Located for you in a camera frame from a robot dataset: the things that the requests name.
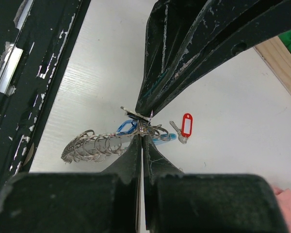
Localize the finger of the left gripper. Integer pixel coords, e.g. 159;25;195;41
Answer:
135;0;211;115
161;0;291;110

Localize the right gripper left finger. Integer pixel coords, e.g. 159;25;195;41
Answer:
0;135;142;233

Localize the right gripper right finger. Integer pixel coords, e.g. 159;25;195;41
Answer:
143;136;288;233

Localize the keyring holder with blue handle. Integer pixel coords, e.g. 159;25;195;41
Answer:
61;119;177;164

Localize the red tagged key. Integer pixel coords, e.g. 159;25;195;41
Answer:
169;113;193;144

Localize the black tagged key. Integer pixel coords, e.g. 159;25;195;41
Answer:
120;106;150;122

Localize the wooden tray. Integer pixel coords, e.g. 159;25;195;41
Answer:
254;36;291;95

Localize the pink cloth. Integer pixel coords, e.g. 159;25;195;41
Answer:
273;186;291;233

